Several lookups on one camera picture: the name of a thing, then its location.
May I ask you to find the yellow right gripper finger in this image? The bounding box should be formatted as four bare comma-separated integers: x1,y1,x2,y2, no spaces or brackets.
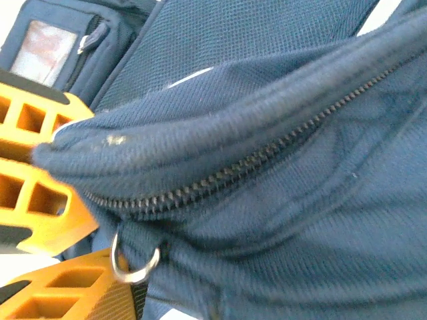
0,247,149,320

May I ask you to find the navy blue backpack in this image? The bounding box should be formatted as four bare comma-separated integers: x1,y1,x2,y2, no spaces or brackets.
0,0,427,320

